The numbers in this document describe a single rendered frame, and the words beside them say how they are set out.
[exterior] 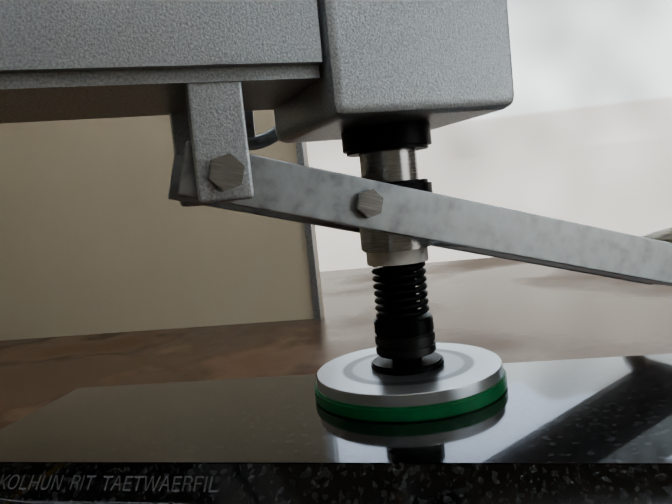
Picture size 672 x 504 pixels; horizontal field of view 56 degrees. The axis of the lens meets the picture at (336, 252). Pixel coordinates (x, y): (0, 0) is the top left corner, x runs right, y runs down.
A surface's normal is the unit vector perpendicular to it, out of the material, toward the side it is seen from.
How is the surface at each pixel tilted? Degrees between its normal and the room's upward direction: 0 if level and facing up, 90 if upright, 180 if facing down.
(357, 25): 90
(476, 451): 0
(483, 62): 90
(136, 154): 90
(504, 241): 90
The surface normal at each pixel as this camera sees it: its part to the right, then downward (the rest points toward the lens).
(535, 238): 0.33, 0.04
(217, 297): -0.16, 0.10
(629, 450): -0.10, -0.99
